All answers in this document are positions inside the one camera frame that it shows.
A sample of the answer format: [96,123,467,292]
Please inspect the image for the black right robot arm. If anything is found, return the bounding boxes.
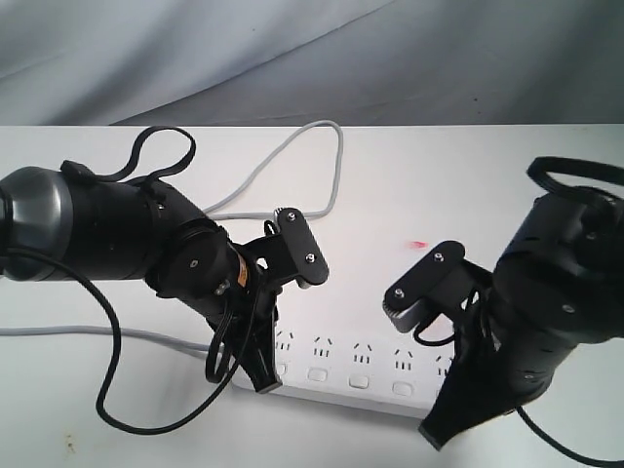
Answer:
[409,187,623,448]

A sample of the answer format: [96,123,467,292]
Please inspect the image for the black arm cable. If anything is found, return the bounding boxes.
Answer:
[0,125,279,435]
[413,155,624,464]

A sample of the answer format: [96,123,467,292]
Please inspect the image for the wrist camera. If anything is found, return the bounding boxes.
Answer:
[274,208,330,289]
[382,241,467,333]

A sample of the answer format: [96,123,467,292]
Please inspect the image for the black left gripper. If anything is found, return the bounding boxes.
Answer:
[206,233,293,394]

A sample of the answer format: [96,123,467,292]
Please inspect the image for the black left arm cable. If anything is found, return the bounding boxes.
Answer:
[0,125,279,435]

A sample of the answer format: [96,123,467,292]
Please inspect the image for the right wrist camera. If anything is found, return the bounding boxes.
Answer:
[382,241,467,333]

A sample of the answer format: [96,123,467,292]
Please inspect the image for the grey power cord with plug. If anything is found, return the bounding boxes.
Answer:
[0,120,345,360]

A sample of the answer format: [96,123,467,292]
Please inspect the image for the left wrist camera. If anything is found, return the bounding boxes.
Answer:
[274,208,330,289]

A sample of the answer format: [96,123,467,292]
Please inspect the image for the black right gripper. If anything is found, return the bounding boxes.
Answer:
[418,263,546,449]

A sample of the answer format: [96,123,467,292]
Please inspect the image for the white five-outlet power strip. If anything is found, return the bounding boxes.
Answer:
[228,327,469,420]

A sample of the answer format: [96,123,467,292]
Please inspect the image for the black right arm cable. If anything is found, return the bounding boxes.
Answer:
[413,155,624,464]

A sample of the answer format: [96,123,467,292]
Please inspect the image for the grey backdrop cloth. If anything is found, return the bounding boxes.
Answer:
[1,1,623,126]

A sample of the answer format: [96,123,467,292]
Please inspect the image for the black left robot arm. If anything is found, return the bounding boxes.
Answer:
[1,164,294,393]

